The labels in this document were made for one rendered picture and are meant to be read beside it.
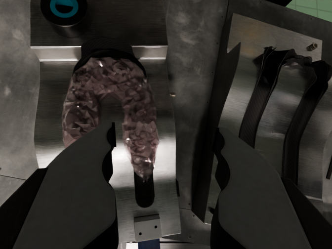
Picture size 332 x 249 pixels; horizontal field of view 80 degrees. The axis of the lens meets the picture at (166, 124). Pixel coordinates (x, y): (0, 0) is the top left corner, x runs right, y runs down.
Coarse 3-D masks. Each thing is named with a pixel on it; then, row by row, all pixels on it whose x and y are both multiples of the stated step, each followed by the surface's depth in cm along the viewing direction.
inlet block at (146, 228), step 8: (144, 216) 40; (152, 216) 40; (136, 224) 38; (144, 224) 38; (152, 224) 38; (160, 224) 38; (136, 232) 37; (144, 232) 38; (152, 232) 38; (160, 232) 38; (136, 240) 37; (144, 240) 37; (152, 240) 39; (144, 248) 38; (152, 248) 39
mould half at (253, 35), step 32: (224, 32) 54; (256, 32) 51; (288, 32) 52; (224, 64) 48; (256, 64) 41; (288, 64) 42; (224, 96) 43; (288, 96) 42; (320, 128) 45; (320, 160) 46; (320, 192) 44
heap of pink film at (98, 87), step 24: (96, 72) 39; (120, 72) 40; (72, 96) 38; (96, 96) 40; (120, 96) 40; (144, 96) 39; (72, 120) 36; (96, 120) 36; (144, 120) 36; (144, 144) 38; (144, 168) 39
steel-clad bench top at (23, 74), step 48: (0, 0) 48; (192, 0) 56; (240, 0) 59; (0, 48) 46; (192, 48) 54; (0, 96) 45; (192, 96) 52; (0, 144) 43; (192, 144) 50; (0, 192) 42; (192, 192) 48; (192, 240) 47
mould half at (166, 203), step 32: (32, 0) 38; (96, 0) 40; (128, 0) 41; (160, 0) 42; (32, 32) 37; (96, 32) 39; (128, 32) 40; (160, 32) 41; (64, 64) 41; (160, 64) 44; (64, 96) 39; (160, 96) 42; (160, 128) 40; (128, 160) 40; (160, 160) 41; (128, 192) 41; (160, 192) 42; (128, 224) 40
